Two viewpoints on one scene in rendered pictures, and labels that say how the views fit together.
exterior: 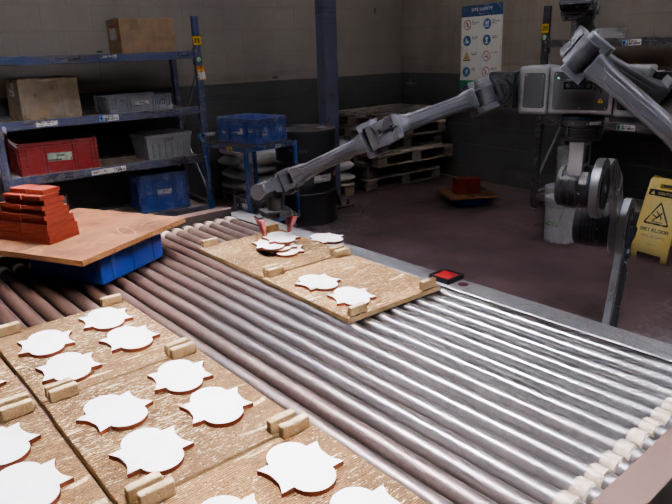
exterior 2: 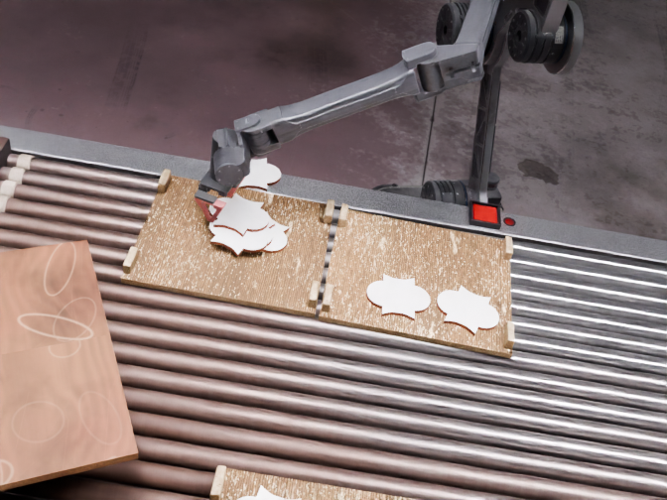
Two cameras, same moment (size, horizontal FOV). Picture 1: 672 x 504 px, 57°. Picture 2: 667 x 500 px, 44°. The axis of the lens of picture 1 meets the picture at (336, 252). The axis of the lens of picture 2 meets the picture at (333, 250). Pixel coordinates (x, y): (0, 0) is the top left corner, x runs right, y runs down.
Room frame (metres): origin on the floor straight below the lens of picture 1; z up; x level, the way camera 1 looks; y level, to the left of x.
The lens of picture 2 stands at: (1.08, 1.13, 2.24)
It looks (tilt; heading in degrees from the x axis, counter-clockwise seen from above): 44 degrees down; 308
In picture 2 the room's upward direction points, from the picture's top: 11 degrees clockwise
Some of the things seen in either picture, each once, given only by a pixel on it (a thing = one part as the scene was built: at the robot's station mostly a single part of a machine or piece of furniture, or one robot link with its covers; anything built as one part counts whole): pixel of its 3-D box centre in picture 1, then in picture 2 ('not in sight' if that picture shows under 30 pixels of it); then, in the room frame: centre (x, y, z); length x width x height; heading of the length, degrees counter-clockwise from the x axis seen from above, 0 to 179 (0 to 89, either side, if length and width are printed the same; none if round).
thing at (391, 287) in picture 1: (349, 284); (420, 278); (1.74, -0.04, 0.93); 0.41 x 0.35 x 0.02; 38
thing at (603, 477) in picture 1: (273, 316); (405, 380); (1.58, 0.18, 0.90); 1.95 x 0.05 x 0.05; 41
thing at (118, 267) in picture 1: (98, 251); not in sight; (2.00, 0.80, 0.97); 0.31 x 0.31 x 0.10; 67
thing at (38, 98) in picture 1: (43, 97); not in sight; (5.51, 2.47, 1.26); 0.49 x 0.38 x 0.34; 133
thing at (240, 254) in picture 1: (271, 252); (234, 241); (2.07, 0.23, 0.93); 0.41 x 0.35 x 0.02; 40
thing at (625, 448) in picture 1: (302, 306); (407, 342); (1.65, 0.10, 0.90); 1.95 x 0.05 x 0.05; 41
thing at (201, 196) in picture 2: (266, 224); (213, 201); (2.13, 0.24, 1.01); 0.07 x 0.07 x 0.09; 27
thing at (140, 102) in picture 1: (133, 102); not in sight; (5.91, 1.83, 1.16); 0.60 x 0.40 x 0.15; 129
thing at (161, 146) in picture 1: (161, 144); not in sight; (6.04, 1.65, 0.76); 0.50 x 0.36 x 0.24; 132
